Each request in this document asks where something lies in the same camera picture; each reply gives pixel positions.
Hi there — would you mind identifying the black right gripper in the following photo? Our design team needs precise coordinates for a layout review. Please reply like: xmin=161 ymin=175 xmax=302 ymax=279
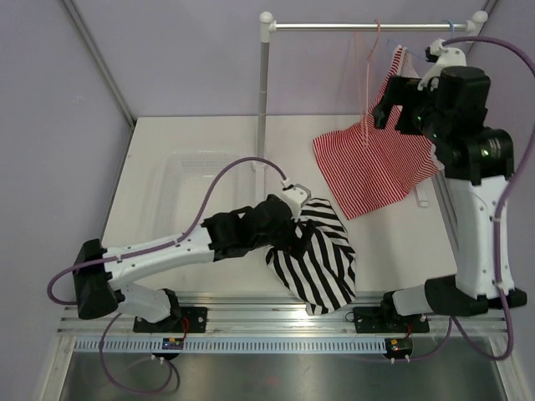
xmin=373 ymin=75 xmax=450 ymax=145

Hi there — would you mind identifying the pink wire hanger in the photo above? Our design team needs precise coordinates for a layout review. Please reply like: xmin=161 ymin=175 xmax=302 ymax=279
xmin=340 ymin=18 xmax=382 ymax=151

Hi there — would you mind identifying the black white striped tank top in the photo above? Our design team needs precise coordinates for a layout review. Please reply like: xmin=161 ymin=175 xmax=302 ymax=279
xmin=265 ymin=198 xmax=356 ymax=316

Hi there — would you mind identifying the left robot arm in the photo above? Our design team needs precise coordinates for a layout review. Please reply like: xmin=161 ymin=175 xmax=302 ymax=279
xmin=73 ymin=186 xmax=313 ymax=333

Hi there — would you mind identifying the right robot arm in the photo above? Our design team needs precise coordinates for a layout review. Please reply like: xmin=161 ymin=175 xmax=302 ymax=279
xmin=374 ymin=66 xmax=527 ymax=331

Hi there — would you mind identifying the red white striped tank top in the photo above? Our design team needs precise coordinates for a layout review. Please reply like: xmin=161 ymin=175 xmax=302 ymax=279
xmin=313 ymin=46 xmax=444 ymax=220

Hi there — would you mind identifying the clear plastic basket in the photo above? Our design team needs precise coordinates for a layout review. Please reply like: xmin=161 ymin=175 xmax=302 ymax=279
xmin=140 ymin=151 xmax=254 ymax=241

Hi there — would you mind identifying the silver white clothes rack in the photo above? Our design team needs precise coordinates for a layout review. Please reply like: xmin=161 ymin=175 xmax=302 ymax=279
xmin=251 ymin=11 xmax=489 ymax=210

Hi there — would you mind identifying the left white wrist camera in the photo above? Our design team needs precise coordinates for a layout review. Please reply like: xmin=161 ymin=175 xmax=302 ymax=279
xmin=280 ymin=178 xmax=312 ymax=221

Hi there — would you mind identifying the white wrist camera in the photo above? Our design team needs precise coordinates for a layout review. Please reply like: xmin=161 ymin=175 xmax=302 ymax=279
xmin=280 ymin=178 xmax=312 ymax=221
xmin=417 ymin=39 xmax=466 ymax=91

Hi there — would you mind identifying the blue wire hanger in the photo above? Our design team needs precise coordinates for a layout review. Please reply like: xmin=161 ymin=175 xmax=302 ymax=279
xmin=386 ymin=19 xmax=456 ymax=62

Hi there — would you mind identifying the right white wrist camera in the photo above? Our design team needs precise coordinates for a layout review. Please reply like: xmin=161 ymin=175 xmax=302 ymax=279
xmin=417 ymin=39 xmax=466 ymax=91

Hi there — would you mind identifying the aluminium mounting rail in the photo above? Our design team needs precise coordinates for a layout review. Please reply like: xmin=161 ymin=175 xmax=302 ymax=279
xmin=57 ymin=292 xmax=506 ymax=337

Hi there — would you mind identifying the right aluminium frame post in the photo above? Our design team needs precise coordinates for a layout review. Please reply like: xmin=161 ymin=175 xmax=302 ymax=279
xmin=466 ymin=0 xmax=501 ymax=37

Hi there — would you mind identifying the aluminium frame post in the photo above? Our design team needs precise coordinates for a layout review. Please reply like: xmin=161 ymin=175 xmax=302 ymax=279
xmin=466 ymin=0 xmax=501 ymax=37
xmin=59 ymin=0 xmax=136 ymax=131

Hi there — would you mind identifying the white slotted cable duct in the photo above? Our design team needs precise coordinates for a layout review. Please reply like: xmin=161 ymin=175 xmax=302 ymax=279
xmin=74 ymin=337 xmax=386 ymax=354

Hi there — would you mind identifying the left aluminium frame post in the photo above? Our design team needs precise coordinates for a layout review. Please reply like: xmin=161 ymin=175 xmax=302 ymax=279
xmin=59 ymin=0 xmax=136 ymax=131

